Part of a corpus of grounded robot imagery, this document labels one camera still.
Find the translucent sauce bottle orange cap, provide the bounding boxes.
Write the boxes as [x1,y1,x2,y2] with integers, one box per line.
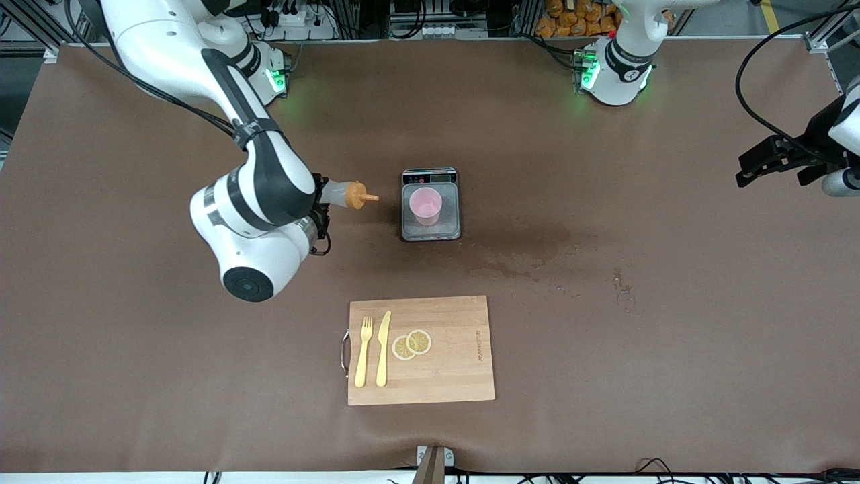
[320,180,380,210]

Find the white connector box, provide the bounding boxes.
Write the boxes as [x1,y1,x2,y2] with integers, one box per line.
[417,22,488,40]

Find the yellow plastic knife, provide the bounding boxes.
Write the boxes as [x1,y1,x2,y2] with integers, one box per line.
[376,311,392,388]

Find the pink cup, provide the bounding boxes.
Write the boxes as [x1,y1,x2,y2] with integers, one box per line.
[409,188,443,227]

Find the silver digital kitchen scale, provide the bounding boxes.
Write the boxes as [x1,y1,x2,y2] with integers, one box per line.
[402,168,462,241]

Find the white power strip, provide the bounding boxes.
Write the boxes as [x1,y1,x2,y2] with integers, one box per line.
[265,5,337,41]

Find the aluminium frame profile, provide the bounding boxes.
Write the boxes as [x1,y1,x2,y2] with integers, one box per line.
[804,0,860,142]
[0,0,61,65]

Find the orange snack packets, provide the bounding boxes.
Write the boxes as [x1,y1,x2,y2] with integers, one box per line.
[536,0,622,38]

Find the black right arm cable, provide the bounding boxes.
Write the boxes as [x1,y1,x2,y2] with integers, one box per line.
[66,0,333,258]

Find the brown wooden post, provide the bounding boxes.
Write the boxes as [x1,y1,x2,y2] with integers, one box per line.
[411,446,445,484]

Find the yellow plastic fork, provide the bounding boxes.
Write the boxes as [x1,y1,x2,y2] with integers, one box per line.
[354,317,374,389]

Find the wooden cutting board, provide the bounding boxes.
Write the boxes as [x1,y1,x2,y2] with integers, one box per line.
[341,295,497,407]

